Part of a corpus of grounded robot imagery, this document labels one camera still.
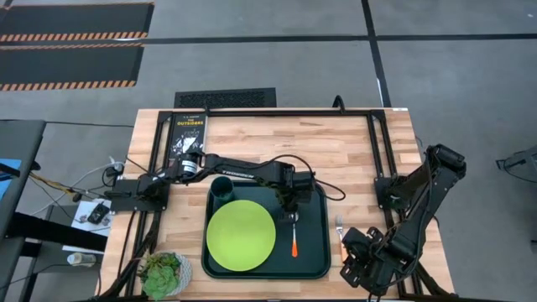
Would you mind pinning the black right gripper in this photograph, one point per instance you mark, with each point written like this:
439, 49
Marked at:
373, 260

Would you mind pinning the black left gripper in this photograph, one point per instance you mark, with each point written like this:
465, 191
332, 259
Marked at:
298, 186

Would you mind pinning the lime green round plate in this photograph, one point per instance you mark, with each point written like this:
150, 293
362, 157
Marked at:
241, 235

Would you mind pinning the dark green plastic cup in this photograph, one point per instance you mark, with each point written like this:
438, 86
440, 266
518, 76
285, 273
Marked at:
221, 189

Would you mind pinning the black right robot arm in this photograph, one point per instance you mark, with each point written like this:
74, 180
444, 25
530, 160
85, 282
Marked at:
436, 184

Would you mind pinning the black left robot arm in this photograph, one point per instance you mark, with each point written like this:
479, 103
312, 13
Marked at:
235, 168

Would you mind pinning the dark green plastic tray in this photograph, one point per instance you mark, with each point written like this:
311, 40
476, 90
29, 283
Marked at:
310, 251

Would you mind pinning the black paperback book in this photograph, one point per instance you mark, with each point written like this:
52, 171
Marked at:
187, 138

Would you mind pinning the black floor vent grille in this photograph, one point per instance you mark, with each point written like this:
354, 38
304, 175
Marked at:
225, 98

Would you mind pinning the succulent plant in white pot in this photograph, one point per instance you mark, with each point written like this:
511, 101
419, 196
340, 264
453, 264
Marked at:
161, 277

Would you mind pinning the small black device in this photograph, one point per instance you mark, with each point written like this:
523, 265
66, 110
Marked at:
97, 214

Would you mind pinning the white paper sheet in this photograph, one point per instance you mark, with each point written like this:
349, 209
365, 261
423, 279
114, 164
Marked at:
81, 235

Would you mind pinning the clear plastic water bottle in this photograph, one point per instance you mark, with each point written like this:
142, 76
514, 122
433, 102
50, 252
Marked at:
81, 259

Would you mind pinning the black hazard striped floor mat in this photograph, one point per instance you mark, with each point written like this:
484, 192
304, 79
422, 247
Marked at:
75, 19
69, 65

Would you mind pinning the grey side desk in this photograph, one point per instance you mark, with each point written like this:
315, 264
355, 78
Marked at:
17, 168

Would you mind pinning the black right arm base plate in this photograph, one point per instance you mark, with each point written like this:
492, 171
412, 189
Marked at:
384, 193

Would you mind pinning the black metal table frame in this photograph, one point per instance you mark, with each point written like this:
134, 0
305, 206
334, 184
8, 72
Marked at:
377, 138

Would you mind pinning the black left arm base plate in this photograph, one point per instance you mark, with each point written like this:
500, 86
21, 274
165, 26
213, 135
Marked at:
126, 195

